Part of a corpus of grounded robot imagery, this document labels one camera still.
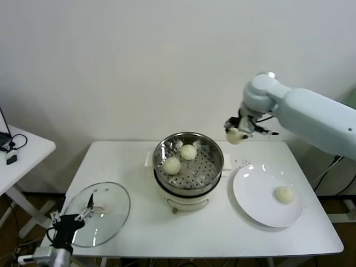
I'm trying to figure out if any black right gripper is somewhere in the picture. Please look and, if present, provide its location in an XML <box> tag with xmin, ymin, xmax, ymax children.
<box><xmin>224</xmin><ymin>116</ymin><xmax>250</xmax><ymax>140</ymax></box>

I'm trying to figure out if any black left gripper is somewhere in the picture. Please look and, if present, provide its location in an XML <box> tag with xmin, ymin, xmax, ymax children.
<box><xmin>50</xmin><ymin>193</ymin><xmax>95</xmax><ymax>248</ymax></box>

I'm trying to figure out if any white steamed baozi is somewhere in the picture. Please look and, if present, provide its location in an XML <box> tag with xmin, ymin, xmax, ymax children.
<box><xmin>163</xmin><ymin>157</ymin><xmax>181</xmax><ymax>175</ymax></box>
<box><xmin>225</xmin><ymin>127</ymin><xmax>245</xmax><ymax>145</ymax></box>
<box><xmin>274</xmin><ymin>186</ymin><xmax>295</xmax><ymax>205</ymax></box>
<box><xmin>180</xmin><ymin>144</ymin><xmax>197</xmax><ymax>161</ymax></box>

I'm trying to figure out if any perforated stainless steamer basket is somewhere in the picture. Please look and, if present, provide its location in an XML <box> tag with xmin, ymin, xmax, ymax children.
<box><xmin>152</xmin><ymin>132</ymin><xmax>225</xmax><ymax>197</ymax></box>

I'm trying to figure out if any round glass pot lid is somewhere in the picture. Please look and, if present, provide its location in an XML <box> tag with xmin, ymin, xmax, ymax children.
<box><xmin>66</xmin><ymin>181</ymin><xmax>131</xmax><ymax>248</ymax></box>

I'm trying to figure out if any white round plate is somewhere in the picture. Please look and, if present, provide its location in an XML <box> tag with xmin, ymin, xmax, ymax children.
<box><xmin>228</xmin><ymin>164</ymin><xmax>304</xmax><ymax>229</ymax></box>

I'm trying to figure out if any white side table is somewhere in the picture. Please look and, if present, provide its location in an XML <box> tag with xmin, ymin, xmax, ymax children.
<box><xmin>0</xmin><ymin>123</ymin><xmax>65</xmax><ymax>240</ymax></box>

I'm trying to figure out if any black and white adapter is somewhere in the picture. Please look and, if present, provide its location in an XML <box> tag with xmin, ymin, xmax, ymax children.
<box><xmin>6</xmin><ymin>149</ymin><xmax>19</xmax><ymax>165</ymax></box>

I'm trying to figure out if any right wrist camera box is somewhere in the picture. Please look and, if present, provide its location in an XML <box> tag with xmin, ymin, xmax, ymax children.
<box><xmin>239</xmin><ymin>116</ymin><xmax>255</xmax><ymax>137</ymax></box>

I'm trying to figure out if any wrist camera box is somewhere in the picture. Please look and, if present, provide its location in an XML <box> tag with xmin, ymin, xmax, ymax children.
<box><xmin>18</xmin><ymin>246</ymin><xmax>56</xmax><ymax>264</ymax></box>
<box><xmin>239</xmin><ymin>116</ymin><xmax>255</xmax><ymax>137</ymax></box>

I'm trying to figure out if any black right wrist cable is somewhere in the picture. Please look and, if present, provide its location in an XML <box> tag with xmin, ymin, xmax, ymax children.
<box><xmin>254</xmin><ymin>115</ymin><xmax>280</xmax><ymax>137</ymax></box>

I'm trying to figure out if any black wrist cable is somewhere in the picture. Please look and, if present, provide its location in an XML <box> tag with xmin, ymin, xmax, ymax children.
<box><xmin>46</xmin><ymin>227</ymin><xmax>57</xmax><ymax>248</ymax></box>
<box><xmin>254</xmin><ymin>115</ymin><xmax>280</xmax><ymax>137</ymax></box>

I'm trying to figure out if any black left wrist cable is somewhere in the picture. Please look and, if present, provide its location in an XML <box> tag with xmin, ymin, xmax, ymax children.
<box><xmin>46</xmin><ymin>227</ymin><xmax>57</xmax><ymax>248</ymax></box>

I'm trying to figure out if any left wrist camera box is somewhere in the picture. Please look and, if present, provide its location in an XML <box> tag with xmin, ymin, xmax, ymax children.
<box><xmin>18</xmin><ymin>246</ymin><xmax>56</xmax><ymax>264</ymax></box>

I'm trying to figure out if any black laptop cable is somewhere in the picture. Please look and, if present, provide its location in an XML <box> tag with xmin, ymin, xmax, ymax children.
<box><xmin>0</xmin><ymin>133</ymin><xmax>28</xmax><ymax>153</ymax></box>

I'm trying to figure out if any black floor cable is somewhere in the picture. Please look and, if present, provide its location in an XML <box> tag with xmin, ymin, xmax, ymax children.
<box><xmin>314</xmin><ymin>155</ymin><xmax>356</xmax><ymax>197</ymax></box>

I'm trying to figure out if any black cable and device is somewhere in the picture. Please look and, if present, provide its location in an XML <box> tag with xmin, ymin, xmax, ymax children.
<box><xmin>0</xmin><ymin>106</ymin><xmax>13</xmax><ymax>148</ymax></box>

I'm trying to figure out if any white furniture base frame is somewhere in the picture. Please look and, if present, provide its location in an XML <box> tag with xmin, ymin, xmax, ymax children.
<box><xmin>318</xmin><ymin>194</ymin><xmax>356</xmax><ymax>225</ymax></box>

